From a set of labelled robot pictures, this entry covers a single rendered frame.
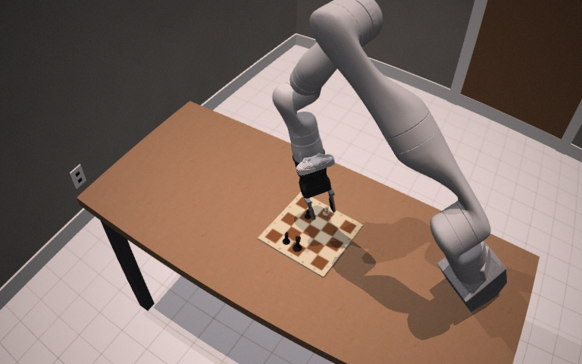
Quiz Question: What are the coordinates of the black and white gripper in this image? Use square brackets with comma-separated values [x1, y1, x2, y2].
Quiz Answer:
[291, 136, 336, 220]

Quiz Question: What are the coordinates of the brown and cream chessboard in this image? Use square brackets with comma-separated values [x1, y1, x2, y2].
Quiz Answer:
[258, 192, 363, 278]

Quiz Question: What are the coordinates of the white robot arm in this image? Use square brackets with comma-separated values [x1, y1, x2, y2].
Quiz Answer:
[272, 0, 491, 284]

